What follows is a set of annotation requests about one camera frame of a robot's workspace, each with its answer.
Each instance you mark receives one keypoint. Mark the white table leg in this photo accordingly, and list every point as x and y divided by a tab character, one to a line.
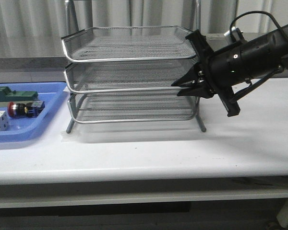
282	216

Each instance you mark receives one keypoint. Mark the grey metal rack frame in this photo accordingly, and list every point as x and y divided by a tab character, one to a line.
70	15

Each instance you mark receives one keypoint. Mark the grey stone back counter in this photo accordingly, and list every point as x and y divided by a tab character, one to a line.
31	59

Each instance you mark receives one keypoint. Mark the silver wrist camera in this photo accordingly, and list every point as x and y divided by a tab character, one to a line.
234	35

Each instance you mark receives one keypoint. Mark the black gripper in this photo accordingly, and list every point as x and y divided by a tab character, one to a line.
222	69

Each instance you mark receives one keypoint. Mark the red emergency stop button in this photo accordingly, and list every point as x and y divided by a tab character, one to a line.
31	109

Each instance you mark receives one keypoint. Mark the blue plastic tray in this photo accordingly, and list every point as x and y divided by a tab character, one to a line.
25	128

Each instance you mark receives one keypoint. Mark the green terminal block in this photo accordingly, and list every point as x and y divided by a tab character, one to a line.
7	95

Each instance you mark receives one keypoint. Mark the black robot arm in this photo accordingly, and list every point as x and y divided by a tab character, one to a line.
265	57

